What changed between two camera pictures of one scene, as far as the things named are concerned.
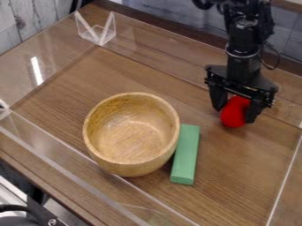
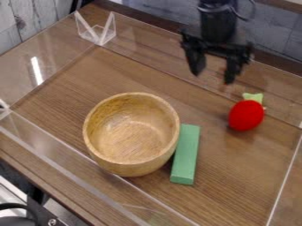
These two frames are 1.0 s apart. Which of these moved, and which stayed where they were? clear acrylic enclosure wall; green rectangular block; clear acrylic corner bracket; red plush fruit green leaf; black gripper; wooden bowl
Moved: black gripper; red plush fruit green leaf
Stayed: green rectangular block; clear acrylic corner bracket; clear acrylic enclosure wall; wooden bowl
